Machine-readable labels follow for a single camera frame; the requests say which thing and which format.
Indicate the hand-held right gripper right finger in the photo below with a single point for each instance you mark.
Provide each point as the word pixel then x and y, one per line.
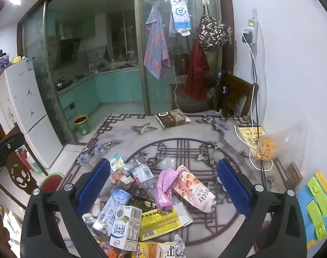
pixel 233 188

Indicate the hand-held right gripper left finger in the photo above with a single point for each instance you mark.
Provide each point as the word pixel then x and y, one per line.
pixel 94 182

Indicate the colourful wrapper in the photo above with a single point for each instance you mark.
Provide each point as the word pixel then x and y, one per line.
pixel 120 178

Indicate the blue white milk carton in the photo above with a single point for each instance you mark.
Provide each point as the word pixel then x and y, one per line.
pixel 112 207

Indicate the small white blue wrapper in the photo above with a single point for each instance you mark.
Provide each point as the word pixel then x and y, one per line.
pixel 117 162

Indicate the pink strawberry snack packet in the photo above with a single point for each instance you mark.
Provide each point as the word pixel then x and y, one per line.
pixel 193 190

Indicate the silver wrapper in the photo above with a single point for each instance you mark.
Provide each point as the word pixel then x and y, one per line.
pixel 94 224

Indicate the clear plastic bottle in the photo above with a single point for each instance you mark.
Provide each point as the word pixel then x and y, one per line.
pixel 141 172

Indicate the white green milk carton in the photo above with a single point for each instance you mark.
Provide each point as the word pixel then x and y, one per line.
pixel 125 228

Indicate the pink plastic bag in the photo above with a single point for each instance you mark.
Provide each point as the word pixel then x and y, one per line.
pixel 164 190

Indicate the orange snack wrapper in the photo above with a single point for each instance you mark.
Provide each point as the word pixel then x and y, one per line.
pixel 109 252

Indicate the yellow cardboard box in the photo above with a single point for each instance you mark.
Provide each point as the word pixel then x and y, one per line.
pixel 158 220

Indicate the grey wrapper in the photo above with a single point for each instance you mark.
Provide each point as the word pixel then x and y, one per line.
pixel 178 246

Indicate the yellow iced tea carton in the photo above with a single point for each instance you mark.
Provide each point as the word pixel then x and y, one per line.
pixel 152 251

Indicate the red fire extinguisher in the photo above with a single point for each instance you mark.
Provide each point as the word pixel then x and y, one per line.
pixel 23 158

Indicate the carved wooden chair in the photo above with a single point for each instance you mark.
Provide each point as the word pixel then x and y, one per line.
pixel 18 174

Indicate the red stool with green rim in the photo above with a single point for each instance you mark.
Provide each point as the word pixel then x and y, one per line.
pixel 51 184

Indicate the clear bag of orange snacks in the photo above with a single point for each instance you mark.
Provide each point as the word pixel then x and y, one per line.
pixel 265 146

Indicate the white refrigerator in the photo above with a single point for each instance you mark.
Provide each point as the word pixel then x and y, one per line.
pixel 23 99

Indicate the yellow paper sheet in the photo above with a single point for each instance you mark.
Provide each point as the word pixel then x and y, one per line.
pixel 248 134

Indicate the green waste bin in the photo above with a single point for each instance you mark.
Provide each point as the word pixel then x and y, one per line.
pixel 81 127

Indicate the blue yellow green toy mat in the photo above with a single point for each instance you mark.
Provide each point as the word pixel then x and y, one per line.
pixel 306 201

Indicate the metal pot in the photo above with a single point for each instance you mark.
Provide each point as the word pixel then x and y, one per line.
pixel 59 84

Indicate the brown snack packet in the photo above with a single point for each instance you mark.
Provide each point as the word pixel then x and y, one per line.
pixel 170 118

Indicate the teal kitchen base cabinets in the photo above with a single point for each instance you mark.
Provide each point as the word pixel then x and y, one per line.
pixel 112 86

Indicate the sliding glass door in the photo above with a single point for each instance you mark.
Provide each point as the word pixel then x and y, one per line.
pixel 141 86

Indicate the red garment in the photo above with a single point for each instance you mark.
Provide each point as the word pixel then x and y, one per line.
pixel 197 80

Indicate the black range hood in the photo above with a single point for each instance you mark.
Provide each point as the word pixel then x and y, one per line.
pixel 68 49

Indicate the brown handbag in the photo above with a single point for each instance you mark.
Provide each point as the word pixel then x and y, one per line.
pixel 182 64

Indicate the plaid towel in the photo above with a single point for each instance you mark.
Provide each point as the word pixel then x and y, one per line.
pixel 155 51

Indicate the black charger plug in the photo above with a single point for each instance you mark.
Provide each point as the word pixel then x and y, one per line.
pixel 247 38

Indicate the dark lettered bag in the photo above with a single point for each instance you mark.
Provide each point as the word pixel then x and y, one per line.
pixel 211 36

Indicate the blue white hanging packet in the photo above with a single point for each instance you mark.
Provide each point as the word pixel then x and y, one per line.
pixel 179 16

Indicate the silver vent duct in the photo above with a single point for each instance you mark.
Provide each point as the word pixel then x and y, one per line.
pixel 63 31

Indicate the yellow wall hook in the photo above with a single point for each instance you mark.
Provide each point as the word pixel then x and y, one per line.
pixel 205 2

